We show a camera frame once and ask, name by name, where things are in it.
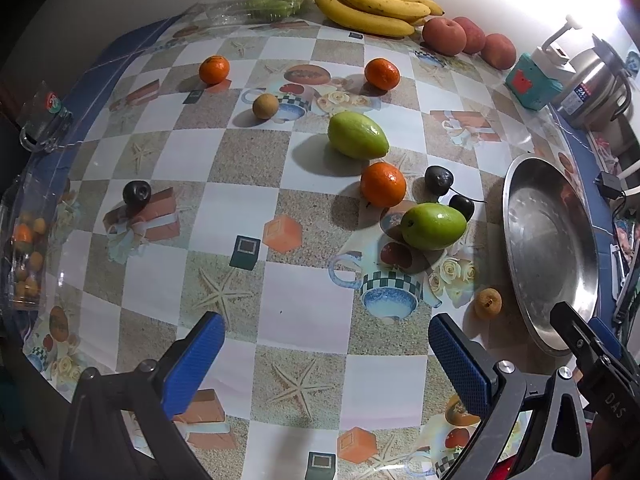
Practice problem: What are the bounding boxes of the steel electric kettle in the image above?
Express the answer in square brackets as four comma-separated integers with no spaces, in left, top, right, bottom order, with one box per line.
[553,35,632,128]

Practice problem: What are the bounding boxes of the yellow banana bunch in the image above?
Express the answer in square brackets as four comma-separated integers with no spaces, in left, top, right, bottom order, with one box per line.
[314,0,445,39]

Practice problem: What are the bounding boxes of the round steel plate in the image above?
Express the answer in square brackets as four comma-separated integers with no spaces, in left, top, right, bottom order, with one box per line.
[501,154,599,358]

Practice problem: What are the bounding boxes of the patterned checkered tablecloth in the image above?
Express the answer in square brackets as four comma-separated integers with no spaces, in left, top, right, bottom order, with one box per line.
[24,12,584,479]

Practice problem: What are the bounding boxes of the small brown longan near plate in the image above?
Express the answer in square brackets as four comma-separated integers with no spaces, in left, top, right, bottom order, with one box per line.
[473,287,502,321]

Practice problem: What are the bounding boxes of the orange tangerine far right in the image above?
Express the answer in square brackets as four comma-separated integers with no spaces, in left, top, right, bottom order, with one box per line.
[364,58,401,91]

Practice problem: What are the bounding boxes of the clear plastic box small fruits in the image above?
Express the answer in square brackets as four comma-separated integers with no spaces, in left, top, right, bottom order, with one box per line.
[0,169,72,313]

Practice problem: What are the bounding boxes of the small green mango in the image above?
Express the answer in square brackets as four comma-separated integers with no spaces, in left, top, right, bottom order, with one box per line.
[400,203,466,252]

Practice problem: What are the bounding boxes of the orange tangerine far left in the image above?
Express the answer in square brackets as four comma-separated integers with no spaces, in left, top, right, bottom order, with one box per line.
[198,54,230,86]

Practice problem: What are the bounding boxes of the red apple front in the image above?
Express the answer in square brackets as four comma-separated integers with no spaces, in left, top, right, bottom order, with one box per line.
[422,16,466,56]

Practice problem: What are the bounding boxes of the orange tangerine centre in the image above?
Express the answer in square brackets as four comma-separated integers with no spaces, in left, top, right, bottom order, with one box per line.
[360,162,407,209]

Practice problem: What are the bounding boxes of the red apple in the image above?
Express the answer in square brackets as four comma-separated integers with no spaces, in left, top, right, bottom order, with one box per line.
[480,34,518,70]
[454,16,486,55]
[422,16,466,56]

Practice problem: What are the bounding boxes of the glass mug with logo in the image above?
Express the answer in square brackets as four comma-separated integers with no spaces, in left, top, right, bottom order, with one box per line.
[17,81,73,153]

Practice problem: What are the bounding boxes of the brown round longan fruit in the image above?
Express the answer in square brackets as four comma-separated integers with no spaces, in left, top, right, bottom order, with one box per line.
[252,93,280,122]

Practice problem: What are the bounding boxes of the orange tangerine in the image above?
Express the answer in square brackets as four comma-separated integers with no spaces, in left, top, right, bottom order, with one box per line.
[364,58,401,91]
[198,54,230,86]
[360,162,407,209]

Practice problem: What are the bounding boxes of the red apple right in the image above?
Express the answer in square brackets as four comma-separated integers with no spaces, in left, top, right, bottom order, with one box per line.
[480,34,518,70]

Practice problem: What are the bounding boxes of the clear plastic box green fruit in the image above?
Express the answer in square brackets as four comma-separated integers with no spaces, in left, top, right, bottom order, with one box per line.
[205,0,308,25]

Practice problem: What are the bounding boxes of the dark plum with stem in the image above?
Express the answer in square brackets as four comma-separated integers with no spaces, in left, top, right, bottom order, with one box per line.
[424,165,454,197]

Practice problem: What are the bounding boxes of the snack packets pile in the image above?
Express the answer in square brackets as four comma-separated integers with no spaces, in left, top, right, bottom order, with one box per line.
[610,209,640,326]

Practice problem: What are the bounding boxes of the black charger adapter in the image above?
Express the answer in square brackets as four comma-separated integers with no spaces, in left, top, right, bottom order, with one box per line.
[594,171,625,200]

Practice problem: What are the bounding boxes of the red apple middle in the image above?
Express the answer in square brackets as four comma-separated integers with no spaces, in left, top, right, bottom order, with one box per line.
[454,16,486,55]

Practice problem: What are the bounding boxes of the large green mango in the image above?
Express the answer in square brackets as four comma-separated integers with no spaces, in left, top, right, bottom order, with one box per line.
[328,110,390,160]

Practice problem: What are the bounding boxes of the teal box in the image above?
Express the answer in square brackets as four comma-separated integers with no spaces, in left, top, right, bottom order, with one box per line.
[506,53,563,112]

